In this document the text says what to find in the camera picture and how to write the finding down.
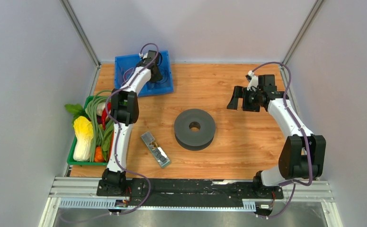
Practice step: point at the blue divided plastic bin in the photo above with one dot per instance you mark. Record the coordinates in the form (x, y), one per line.
(124, 66)

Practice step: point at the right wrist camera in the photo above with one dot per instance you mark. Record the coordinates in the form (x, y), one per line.
(252, 79)

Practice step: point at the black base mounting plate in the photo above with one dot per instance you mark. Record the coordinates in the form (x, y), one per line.
(196, 193)

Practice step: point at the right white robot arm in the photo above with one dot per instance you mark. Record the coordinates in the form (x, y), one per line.
(302, 156)

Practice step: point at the small orange toy pumpkin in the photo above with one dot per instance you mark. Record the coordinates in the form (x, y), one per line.
(98, 157)

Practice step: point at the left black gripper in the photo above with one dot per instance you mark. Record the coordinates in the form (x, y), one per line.
(158, 77)

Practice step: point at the toy napa cabbage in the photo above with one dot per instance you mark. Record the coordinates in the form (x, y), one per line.
(84, 134)

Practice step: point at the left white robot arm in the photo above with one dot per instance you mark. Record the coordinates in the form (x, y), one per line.
(124, 112)

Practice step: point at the green vegetable crate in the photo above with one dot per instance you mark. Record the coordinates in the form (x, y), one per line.
(71, 160)

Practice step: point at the red toy chili pepper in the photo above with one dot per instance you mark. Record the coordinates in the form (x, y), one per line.
(104, 115)

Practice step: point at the grey circuit board strip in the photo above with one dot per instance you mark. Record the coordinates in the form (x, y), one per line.
(156, 150)

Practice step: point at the aluminium frame rail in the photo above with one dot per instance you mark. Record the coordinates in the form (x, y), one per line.
(81, 193)

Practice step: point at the green toy leafy vegetable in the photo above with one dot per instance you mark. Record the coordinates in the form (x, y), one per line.
(76, 111)

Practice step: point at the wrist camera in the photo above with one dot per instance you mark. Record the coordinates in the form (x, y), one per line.
(143, 55)
(252, 79)

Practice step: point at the white toy mushroom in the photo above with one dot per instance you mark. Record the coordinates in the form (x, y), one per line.
(100, 108)

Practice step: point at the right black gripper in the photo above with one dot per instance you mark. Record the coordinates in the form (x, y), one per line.
(240, 92)

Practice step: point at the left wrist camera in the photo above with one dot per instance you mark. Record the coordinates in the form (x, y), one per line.
(143, 55)

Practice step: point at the dark grey cable spool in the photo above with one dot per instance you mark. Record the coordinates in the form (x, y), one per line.
(194, 129)

